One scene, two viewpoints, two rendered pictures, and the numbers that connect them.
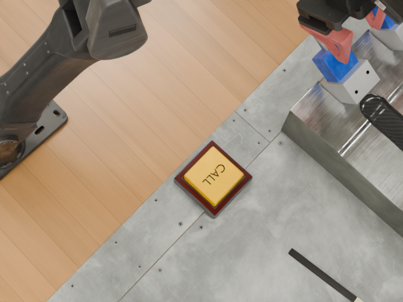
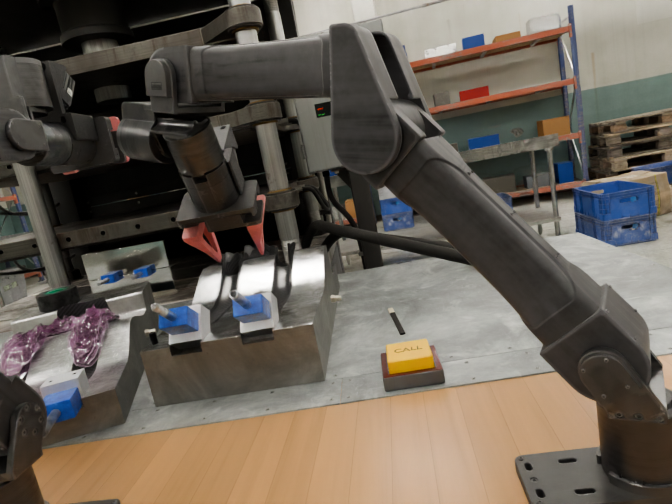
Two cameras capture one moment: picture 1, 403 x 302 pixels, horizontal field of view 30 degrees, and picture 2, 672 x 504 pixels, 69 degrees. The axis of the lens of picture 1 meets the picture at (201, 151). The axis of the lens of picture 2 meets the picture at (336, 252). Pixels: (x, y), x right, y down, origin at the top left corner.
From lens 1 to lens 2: 1.09 m
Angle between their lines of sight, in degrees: 87
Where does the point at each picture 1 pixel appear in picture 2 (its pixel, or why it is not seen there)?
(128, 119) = (442, 437)
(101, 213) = (537, 388)
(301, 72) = (259, 403)
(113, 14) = (392, 55)
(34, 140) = (582, 454)
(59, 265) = not seen: hidden behind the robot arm
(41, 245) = not seen: hidden behind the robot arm
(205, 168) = (410, 353)
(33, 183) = not seen: hidden behind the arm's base
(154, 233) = (495, 363)
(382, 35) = (203, 325)
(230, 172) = (394, 347)
